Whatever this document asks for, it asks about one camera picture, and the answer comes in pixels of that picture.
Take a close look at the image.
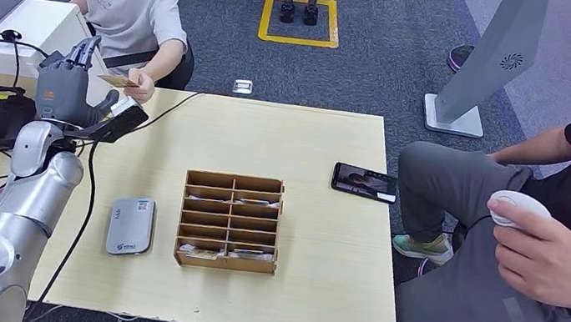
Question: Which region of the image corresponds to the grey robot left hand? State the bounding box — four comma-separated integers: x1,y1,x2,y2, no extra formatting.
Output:
31,28,129,132

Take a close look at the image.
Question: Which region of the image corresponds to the person's left hand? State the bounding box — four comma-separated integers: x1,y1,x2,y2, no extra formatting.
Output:
123,67,158,106
473,201,571,312

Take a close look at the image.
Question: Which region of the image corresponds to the yellow patterned ID card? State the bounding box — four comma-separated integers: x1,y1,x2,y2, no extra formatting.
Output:
96,73,140,91

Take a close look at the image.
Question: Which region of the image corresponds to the white oval remote controller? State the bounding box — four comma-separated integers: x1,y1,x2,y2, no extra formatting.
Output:
484,187,555,234

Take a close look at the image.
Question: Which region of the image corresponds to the wooden slotted card organizer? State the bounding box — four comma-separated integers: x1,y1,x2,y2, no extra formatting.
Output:
171,165,290,280

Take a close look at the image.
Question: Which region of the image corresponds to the grey white card reader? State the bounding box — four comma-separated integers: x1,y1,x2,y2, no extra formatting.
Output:
104,192,159,261

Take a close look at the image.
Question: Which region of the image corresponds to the key card tree print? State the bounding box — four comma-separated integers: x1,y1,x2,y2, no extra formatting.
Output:
225,246,276,264

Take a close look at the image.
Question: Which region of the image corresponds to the black square scanner pad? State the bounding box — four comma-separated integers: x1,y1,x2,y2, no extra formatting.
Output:
38,48,67,75

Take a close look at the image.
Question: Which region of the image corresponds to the black office chair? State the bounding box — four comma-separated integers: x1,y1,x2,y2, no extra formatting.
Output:
134,0,205,93

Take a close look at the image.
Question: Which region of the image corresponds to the white counter box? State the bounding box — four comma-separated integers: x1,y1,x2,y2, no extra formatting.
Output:
0,0,120,118

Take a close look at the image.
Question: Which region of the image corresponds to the metal floor socket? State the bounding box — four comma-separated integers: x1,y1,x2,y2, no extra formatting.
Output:
232,78,255,97

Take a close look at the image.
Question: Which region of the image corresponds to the green sneaker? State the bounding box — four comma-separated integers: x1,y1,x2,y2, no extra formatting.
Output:
389,228,456,266

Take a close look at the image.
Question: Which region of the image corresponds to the yellow floor tape square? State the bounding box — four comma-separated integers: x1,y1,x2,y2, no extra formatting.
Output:
256,0,345,52

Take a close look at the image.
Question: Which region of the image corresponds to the black smartphone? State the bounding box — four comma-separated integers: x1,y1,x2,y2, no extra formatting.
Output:
329,160,402,206

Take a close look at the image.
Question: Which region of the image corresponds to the grey kiosk stand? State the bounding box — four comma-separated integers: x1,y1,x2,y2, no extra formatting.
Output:
420,0,550,146

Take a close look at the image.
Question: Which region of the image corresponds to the round black base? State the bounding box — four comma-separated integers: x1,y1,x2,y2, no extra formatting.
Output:
445,41,477,75

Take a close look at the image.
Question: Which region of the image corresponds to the long black cable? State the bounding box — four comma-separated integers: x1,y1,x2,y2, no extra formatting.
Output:
130,83,205,143

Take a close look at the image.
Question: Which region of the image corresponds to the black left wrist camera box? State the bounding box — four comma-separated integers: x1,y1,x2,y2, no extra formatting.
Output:
81,91,152,149

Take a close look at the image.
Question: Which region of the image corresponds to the black scanner cable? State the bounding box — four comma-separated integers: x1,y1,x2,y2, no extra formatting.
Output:
0,28,53,93

